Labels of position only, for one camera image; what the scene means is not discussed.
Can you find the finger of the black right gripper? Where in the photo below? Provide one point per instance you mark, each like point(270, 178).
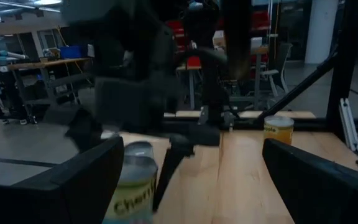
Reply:
point(172, 165)
point(85, 133)

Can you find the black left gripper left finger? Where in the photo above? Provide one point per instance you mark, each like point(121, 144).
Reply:
point(42, 202)

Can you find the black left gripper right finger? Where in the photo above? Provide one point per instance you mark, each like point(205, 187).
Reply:
point(328, 196)

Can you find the blue green cherries can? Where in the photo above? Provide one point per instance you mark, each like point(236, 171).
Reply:
point(135, 193)

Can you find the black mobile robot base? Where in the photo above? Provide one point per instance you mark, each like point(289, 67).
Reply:
point(8, 102)

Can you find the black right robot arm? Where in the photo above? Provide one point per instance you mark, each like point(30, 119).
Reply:
point(213, 87)

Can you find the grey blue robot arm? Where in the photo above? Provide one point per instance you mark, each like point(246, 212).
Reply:
point(8, 56)

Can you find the small red bin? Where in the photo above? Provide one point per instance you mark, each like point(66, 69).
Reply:
point(194, 63)

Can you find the blue plastic crate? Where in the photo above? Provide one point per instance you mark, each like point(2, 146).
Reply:
point(71, 52)

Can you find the wooden top rolling cart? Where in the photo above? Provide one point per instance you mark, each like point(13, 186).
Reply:
point(42, 64)

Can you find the yellow pineapple can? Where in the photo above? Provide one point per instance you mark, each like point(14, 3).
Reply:
point(278, 130)

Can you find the red bin storage rack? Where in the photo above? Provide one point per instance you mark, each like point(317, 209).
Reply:
point(259, 18)
point(176, 28)

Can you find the white office chair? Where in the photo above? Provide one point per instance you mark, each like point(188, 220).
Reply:
point(270, 73)

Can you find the aluminium extrusion bracket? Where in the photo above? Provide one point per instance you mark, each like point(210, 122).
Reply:
point(350, 124)

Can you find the black diagonal frame strut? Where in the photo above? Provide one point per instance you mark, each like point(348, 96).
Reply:
point(300, 87)

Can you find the black vertical frame post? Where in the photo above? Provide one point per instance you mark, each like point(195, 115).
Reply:
point(346, 62)

